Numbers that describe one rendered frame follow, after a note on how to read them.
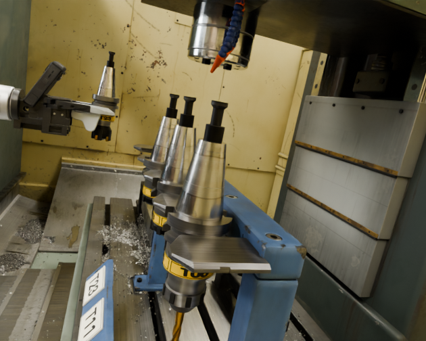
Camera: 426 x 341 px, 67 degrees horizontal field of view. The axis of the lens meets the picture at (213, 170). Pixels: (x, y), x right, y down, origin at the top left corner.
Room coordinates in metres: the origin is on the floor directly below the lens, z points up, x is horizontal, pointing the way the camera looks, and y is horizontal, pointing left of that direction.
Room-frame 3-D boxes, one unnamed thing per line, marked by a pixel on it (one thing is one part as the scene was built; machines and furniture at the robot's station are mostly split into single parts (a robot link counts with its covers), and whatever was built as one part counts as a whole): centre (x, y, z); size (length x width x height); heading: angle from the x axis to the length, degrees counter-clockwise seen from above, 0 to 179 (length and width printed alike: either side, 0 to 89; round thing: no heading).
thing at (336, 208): (1.00, -0.38, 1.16); 0.48 x 0.05 x 0.51; 19
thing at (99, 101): (0.78, 0.28, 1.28); 0.06 x 0.06 x 0.03
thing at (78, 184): (1.48, 0.26, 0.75); 0.89 x 0.67 x 0.26; 109
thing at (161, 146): (0.49, 0.08, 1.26); 0.04 x 0.04 x 0.07
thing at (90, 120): (0.74, 0.30, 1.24); 0.09 x 0.03 x 0.06; 96
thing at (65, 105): (0.73, 0.34, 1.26); 0.09 x 0.05 x 0.02; 96
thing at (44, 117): (0.74, 0.40, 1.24); 0.12 x 0.08 x 0.09; 109
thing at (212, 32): (0.86, 0.04, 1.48); 0.16 x 0.16 x 0.12
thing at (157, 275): (0.67, 0.08, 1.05); 0.10 x 0.05 x 0.30; 109
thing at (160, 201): (0.34, 0.02, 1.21); 0.07 x 0.05 x 0.01; 109
